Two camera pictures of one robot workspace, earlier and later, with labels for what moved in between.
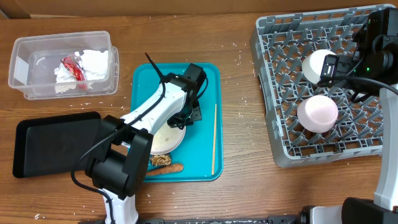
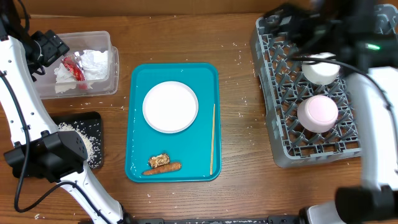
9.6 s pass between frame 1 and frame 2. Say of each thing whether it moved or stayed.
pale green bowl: stayed
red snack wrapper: stayed
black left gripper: moved
